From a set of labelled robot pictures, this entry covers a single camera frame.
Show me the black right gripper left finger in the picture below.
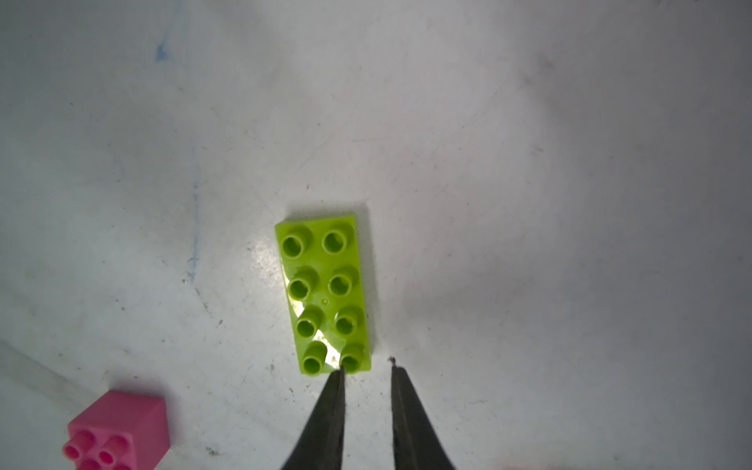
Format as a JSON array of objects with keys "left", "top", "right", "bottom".
[{"left": 282, "top": 370, "right": 346, "bottom": 470}]

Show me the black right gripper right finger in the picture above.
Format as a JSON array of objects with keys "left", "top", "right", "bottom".
[{"left": 390, "top": 358, "right": 454, "bottom": 470}]

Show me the green lego brick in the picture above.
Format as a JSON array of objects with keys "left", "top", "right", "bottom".
[{"left": 275, "top": 213, "right": 371, "bottom": 376}]

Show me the pink square lego brick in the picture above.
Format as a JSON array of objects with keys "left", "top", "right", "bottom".
[{"left": 62, "top": 391, "right": 170, "bottom": 470}]

